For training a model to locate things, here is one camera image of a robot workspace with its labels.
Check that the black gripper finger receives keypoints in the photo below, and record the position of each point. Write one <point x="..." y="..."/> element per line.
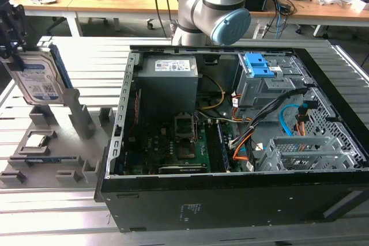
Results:
<point x="7" y="38"/>
<point x="20" y="18"/>

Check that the hard disk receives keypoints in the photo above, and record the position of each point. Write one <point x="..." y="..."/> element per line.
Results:
<point x="37" y="81"/>

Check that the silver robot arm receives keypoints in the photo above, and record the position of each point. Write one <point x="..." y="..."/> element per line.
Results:
<point x="207" y="7"/>

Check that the grey metal disk bay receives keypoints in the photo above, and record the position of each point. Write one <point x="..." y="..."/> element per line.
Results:
<point x="273" y="149"/>

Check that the wooden desk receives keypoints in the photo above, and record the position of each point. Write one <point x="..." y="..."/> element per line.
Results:
<point x="317" y="9"/>
<point x="101" y="1"/>

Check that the silver CPU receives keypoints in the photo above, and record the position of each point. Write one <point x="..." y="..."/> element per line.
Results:
<point x="35" y="141"/>

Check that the grey parts rack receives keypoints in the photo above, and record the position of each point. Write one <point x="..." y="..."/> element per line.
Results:
<point x="66" y="148"/>

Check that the RAM stick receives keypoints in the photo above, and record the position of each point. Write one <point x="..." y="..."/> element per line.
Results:
<point x="52" y="160"/>

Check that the grey power supply unit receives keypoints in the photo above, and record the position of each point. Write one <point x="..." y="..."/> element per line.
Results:
<point x="167" y="87"/>

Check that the thin metal locking lever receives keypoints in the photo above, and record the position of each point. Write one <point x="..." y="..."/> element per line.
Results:
<point x="195" y="129"/>

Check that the CPU socket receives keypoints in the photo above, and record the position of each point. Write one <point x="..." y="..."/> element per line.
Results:
<point x="186" y="152"/>

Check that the black graphics card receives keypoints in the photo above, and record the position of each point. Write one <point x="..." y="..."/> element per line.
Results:
<point x="181" y="169"/>

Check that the green motherboard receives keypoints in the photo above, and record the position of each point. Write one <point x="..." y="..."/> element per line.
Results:
<point x="203" y="153"/>

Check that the black RAM slot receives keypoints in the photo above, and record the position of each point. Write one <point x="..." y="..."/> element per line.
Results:
<point x="213" y="148"/>
<point x="224" y="153"/>

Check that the blue plastic drive latch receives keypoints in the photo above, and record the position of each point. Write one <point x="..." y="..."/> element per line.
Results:
<point x="256" y="67"/>

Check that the grey metal drive cage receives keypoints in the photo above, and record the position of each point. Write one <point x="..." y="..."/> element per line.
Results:
<point x="259" y="90"/>

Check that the black PC case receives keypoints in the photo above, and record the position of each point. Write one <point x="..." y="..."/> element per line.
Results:
<point x="230" y="205"/>

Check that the white box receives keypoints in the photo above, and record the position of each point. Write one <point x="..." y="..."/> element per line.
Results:
<point x="360" y="5"/>

